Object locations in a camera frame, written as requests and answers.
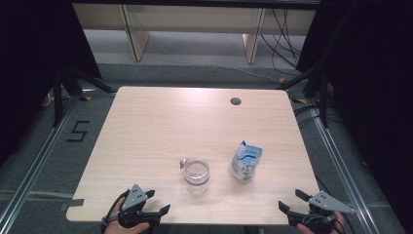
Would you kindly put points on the person's right hand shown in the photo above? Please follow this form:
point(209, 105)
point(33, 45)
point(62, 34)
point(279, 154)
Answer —
point(324, 230)

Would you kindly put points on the dark curtain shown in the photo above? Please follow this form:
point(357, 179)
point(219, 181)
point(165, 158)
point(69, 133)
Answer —
point(32, 48)
point(373, 65)

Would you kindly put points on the aluminium floor rail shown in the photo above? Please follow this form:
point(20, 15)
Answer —
point(341, 169)
point(35, 165)

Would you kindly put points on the black metal stand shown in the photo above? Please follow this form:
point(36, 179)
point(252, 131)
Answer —
point(323, 97)
point(58, 97)

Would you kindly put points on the light wooden shelf unit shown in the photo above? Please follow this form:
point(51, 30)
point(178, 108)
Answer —
point(195, 19)

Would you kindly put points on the grey tape strip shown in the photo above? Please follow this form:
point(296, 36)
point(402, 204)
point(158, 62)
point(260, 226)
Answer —
point(74, 203)

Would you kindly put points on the blue and white bag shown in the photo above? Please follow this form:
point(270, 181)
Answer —
point(245, 161)

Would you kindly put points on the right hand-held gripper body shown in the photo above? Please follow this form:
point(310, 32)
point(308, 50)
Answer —
point(326, 202)

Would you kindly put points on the person's left hand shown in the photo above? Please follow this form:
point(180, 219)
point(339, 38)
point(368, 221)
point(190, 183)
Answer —
point(123, 229)

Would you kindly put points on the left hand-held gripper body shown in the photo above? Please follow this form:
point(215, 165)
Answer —
point(133, 198)

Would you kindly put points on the yellow black tape piece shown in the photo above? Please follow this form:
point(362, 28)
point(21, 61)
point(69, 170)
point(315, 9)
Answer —
point(299, 101)
point(86, 98)

